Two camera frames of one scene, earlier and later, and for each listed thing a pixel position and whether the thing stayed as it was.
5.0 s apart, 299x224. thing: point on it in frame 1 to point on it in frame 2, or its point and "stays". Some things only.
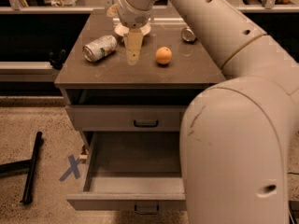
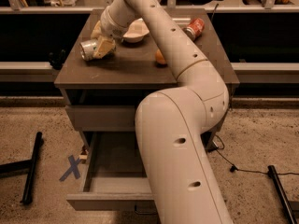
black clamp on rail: [57, 62] stays
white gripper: [133, 14] to [112, 29]
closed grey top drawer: [127, 118] stays
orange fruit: [163, 55] stays
